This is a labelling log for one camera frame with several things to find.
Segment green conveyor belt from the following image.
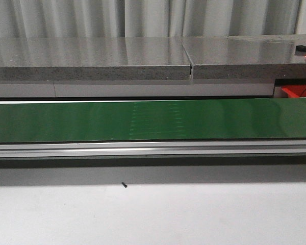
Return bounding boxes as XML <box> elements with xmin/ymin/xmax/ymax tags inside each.
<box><xmin>0</xmin><ymin>98</ymin><xmax>306</xmax><ymax>143</ymax></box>

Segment grey stone slab right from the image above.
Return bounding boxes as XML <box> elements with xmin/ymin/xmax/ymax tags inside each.
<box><xmin>182</xmin><ymin>35</ymin><xmax>306</xmax><ymax>80</ymax></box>

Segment grey stone slab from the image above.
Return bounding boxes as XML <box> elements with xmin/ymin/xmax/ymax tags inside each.
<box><xmin>182</xmin><ymin>35</ymin><xmax>306</xmax><ymax>80</ymax></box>
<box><xmin>0</xmin><ymin>37</ymin><xmax>191</xmax><ymax>81</ymax></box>

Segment grey stone slab left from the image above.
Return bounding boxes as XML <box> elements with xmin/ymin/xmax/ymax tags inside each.
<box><xmin>0</xmin><ymin>37</ymin><xmax>191</xmax><ymax>81</ymax></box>

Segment red plastic bin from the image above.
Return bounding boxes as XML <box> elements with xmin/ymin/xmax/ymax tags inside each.
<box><xmin>281</xmin><ymin>85</ymin><xmax>306</xmax><ymax>98</ymax></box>

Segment small electronic sensor module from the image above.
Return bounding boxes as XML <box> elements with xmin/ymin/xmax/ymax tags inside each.
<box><xmin>295</xmin><ymin>45</ymin><xmax>306</xmax><ymax>58</ymax></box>

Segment white curtain backdrop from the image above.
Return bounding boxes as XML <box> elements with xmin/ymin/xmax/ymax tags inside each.
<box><xmin>0</xmin><ymin>1</ymin><xmax>306</xmax><ymax>38</ymax></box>

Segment aluminium conveyor side rail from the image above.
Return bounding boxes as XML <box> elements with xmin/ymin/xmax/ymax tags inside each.
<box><xmin>0</xmin><ymin>139</ymin><xmax>306</xmax><ymax>159</ymax></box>

